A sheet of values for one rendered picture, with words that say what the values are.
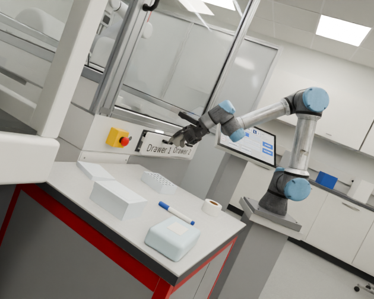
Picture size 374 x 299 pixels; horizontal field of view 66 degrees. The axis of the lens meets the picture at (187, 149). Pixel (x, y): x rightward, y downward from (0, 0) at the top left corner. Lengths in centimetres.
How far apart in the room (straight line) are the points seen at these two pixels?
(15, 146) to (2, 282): 53
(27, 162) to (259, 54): 273
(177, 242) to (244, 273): 99
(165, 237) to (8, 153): 36
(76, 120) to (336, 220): 379
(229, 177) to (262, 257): 84
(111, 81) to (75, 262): 63
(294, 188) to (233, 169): 92
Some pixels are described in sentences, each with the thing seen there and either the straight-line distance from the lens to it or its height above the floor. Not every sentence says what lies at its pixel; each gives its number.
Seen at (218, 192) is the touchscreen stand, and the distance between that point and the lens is 228.
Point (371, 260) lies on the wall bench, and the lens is 460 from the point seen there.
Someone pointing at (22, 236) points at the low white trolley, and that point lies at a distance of 98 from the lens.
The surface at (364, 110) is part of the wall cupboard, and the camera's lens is 478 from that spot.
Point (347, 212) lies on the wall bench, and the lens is 440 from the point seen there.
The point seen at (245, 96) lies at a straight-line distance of 305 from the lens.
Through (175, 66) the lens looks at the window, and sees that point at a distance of 144.
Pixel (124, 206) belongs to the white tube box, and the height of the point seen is 80.
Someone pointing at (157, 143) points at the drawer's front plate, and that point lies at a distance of 143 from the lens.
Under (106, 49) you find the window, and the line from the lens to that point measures 117.
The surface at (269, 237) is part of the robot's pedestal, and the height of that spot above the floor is 66.
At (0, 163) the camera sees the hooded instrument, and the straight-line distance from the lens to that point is 65.
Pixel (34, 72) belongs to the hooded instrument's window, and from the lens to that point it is 63.
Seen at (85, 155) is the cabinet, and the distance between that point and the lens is 116.
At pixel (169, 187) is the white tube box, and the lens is 112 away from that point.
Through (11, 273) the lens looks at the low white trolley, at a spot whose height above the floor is 45.
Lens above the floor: 107
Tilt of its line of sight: 6 degrees down
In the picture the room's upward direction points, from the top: 23 degrees clockwise
